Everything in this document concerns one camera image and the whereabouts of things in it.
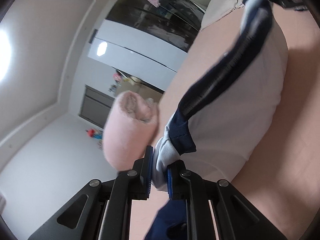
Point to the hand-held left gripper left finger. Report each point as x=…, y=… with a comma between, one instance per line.
x=149, y=172

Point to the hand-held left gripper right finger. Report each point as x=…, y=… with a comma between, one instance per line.
x=170, y=182

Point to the pink plush doll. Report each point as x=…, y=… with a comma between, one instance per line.
x=117, y=76

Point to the white t-shirt with navy trim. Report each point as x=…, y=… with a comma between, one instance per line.
x=212, y=85

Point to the bed with pink sheet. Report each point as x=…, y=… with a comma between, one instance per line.
x=295, y=155

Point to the grey door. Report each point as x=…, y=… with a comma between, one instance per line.
x=92, y=107

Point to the red and blue plush toy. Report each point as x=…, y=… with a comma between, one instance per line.
x=93, y=133

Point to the rolled pink quilt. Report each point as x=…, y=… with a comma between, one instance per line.
x=125, y=140

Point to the navy shorts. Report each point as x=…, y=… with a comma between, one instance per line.
x=170, y=220

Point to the beige dresser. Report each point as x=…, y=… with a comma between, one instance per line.
x=147, y=90

